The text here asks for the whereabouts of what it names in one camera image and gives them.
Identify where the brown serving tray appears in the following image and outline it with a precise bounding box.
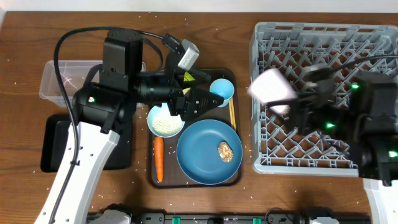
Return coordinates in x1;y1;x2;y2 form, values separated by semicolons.
146;68;244;189

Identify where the brown food piece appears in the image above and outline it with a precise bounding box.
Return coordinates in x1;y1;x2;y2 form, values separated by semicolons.
217;142;234;162

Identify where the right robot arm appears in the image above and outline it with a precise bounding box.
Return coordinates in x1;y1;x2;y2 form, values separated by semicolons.
266;68;397;223

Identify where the black rectangular tray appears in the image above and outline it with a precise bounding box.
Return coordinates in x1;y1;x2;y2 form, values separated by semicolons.
40;114;132;173

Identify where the wooden chopstick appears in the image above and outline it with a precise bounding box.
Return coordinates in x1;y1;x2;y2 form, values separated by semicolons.
230;96;237;131
228;98;236;131

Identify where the pink plastic cup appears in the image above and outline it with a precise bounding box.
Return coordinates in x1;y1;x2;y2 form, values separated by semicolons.
248;68;297;103

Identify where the grey dishwasher rack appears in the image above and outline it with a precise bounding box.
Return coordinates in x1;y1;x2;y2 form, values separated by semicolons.
249;22;397;177

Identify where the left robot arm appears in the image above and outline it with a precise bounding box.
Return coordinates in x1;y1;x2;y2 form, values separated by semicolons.
37;27;223;223

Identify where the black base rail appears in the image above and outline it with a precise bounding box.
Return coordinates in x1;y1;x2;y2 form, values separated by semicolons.
86;212;373;224

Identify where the orange carrot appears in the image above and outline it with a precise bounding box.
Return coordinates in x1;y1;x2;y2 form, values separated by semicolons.
154;136;164;182

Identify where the light blue rice bowl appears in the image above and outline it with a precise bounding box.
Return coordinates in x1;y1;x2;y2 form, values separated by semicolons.
147;103;185;138

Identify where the clear plastic waste bin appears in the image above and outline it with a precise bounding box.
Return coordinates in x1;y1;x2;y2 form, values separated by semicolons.
39;60;147;108

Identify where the dark blue plate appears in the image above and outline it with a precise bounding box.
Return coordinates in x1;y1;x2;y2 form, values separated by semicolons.
177;119;243;185

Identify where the yellow snack wrapper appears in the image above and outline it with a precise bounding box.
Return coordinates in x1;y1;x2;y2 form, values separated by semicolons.
183;72;195;95

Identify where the light blue plastic cup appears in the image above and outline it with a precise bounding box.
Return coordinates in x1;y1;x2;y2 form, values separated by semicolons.
210;78;234;108

